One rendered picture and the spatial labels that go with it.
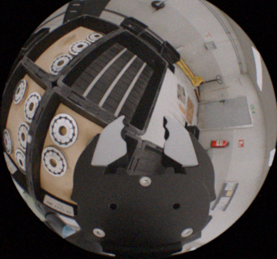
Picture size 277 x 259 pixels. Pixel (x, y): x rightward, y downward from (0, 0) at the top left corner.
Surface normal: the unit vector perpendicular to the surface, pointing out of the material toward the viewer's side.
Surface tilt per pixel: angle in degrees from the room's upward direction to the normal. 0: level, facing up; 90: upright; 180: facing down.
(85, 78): 0
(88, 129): 0
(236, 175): 90
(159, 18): 90
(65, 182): 0
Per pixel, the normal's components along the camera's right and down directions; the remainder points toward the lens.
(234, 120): -0.77, -0.41
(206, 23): -0.30, 0.91
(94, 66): 0.56, -0.07
